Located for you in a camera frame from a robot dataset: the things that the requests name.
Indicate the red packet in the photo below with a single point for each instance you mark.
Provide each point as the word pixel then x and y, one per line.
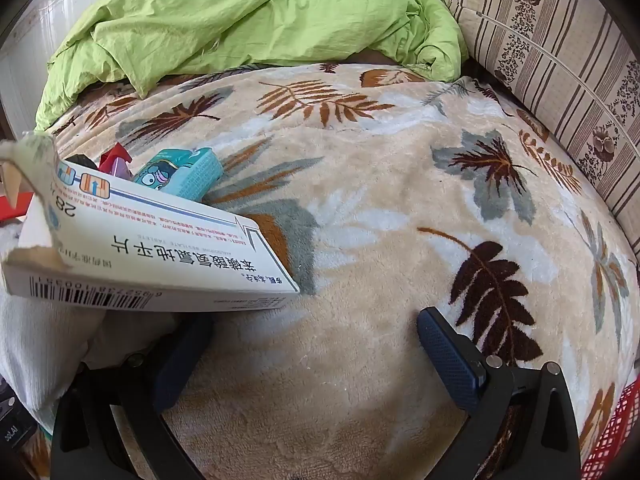
pixel 114 164

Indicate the white medicine box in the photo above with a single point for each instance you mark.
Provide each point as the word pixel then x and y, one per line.
pixel 150 250

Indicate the leaf print blanket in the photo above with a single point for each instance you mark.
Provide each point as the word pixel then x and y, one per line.
pixel 375 185

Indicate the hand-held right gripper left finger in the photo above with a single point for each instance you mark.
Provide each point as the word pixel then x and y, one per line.
pixel 180 360

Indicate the striped floral cushion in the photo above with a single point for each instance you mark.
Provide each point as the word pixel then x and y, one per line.
pixel 550 60

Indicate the red plastic basket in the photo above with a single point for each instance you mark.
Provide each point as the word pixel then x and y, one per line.
pixel 617 425

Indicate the teal cartoon box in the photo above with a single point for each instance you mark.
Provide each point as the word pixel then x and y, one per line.
pixel 175 175

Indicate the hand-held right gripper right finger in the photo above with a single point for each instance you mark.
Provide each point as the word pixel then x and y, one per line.
pixel 450 355

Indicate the plain green quilt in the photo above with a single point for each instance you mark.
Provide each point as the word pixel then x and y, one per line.
pixel 225 25

